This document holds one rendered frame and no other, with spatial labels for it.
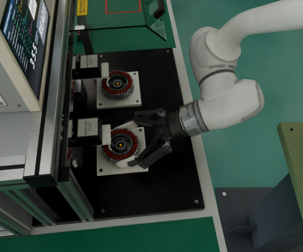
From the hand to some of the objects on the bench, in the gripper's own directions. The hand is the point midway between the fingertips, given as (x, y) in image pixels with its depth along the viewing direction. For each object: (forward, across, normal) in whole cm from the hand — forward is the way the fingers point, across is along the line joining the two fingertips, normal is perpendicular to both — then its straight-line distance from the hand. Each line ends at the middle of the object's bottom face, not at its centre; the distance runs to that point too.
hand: (122, 145), depth 87 cm
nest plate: (+2, -24, +3) cm, 24 cm away
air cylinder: (+15, -24, -4) cm, 29 cm away
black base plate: (+4, -12, +4) cm, 13 cm away
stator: (+1, 0, +2) cm, 2 cm away
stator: (+1, -24, +2) cm, 24 cm away
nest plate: (+2, 0, +3) cm, 3 cm away
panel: (+24, -12, -10) cm, 29 cm away
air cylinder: (+15, 0, -4) cm, 15 cm away
